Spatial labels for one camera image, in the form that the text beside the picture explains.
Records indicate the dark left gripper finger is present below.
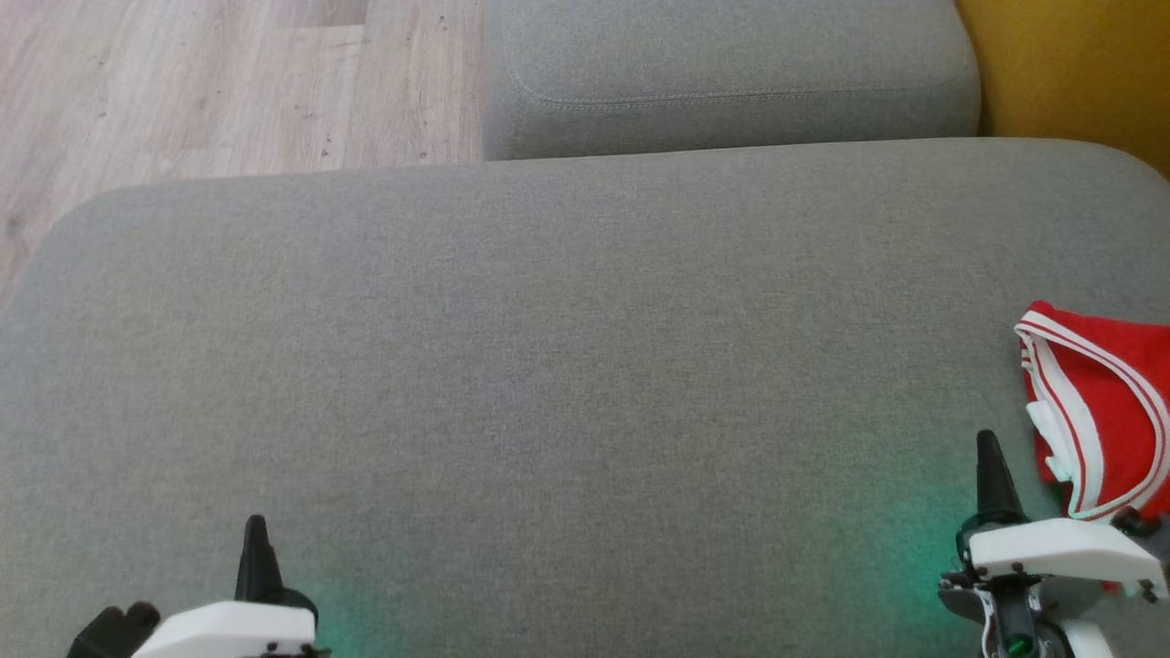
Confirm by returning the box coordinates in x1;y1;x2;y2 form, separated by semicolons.
234;514;287;605

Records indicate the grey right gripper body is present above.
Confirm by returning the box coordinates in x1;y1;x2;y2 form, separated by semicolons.
939;512;1123;658

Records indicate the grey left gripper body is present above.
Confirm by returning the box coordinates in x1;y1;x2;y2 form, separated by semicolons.
272;589;332;658

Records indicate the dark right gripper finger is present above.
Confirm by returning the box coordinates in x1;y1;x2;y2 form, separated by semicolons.
975;429;1028;525

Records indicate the red white striped garment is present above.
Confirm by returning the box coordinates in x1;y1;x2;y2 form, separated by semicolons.
1013;300;1170;524

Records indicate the yellow sofa backrest cushion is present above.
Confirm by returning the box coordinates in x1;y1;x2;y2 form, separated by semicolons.
953;0;1170;179

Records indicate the grey fabric sofa cushion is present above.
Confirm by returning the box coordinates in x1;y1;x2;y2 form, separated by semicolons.
482;0;984;163

